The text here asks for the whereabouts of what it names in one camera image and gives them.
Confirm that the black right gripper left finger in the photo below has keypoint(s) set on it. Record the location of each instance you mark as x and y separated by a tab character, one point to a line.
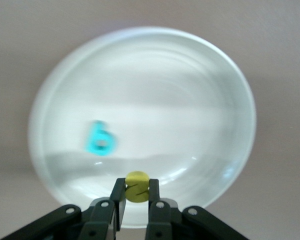
107	215

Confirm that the beige brown plate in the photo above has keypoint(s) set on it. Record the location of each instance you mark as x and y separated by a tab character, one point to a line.
165	100

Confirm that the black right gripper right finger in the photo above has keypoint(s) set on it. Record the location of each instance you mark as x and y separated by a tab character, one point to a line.
165	220

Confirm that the yellow letter u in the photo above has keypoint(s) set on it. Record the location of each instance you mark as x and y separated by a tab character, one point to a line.
135	180

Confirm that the teal letter g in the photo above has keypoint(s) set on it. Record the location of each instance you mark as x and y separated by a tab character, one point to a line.
92	135

